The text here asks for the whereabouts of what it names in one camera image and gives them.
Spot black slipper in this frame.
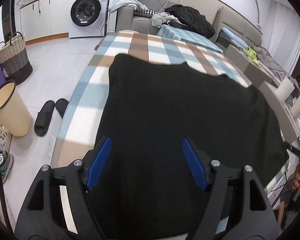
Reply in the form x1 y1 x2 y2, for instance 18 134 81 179
55 98 69 119
34 100 55 137

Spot woven laundry basket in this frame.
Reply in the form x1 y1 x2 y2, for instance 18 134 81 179
0 32 33 85

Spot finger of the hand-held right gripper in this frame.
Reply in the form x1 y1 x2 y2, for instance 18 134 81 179
282 141 300 164

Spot white washing machine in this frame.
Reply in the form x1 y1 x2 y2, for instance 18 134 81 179
69 0 112 39

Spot grey low partition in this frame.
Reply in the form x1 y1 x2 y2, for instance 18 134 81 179
225 44 299 144

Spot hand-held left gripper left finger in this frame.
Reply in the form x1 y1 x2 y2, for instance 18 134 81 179
14 136 113 240

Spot wooden stool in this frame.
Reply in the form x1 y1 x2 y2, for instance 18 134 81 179
272 200 290 228

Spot folded light blue blanket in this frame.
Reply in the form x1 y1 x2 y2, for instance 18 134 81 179
156 26 224 54

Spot yellow green cloth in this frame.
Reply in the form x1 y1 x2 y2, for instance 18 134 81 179
245 45 262 67

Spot white kitchen cabinet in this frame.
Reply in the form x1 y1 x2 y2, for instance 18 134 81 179
15 0 72 43

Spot grey garment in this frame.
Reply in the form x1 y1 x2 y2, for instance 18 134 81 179
151 12 180 28

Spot beige padded headboard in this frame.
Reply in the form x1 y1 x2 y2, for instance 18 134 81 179
214 6 263 47

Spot black knit sweater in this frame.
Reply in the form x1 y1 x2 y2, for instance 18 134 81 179
86 53 289 240

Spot cream paper roll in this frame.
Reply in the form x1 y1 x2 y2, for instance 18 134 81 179
290 94 300 118

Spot black quilted jacket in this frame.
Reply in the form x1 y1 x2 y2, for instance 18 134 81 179
164 4 215 38

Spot white paper roll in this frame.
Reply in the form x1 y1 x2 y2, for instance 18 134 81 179
275 77 298 102

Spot grey crumpled bedding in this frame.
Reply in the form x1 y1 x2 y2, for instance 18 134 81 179
255 46 295 80

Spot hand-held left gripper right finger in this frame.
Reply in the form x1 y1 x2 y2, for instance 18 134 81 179
182 137 279 240

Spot black white patterned cushion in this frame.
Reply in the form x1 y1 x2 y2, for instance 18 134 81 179
135 8 157 15

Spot cream waste bin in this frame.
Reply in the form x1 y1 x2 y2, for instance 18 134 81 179
0 79 33 137

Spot brown blue checked blanket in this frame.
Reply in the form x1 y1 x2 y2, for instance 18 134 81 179
51 30 290 240

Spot light blue pillow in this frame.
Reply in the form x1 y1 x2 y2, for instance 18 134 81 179
220 27 248 48

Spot black white patterned rug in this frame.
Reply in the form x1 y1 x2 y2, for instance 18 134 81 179
265 177 288 205

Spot light grey throw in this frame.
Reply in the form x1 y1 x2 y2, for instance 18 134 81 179
108 0 148 13

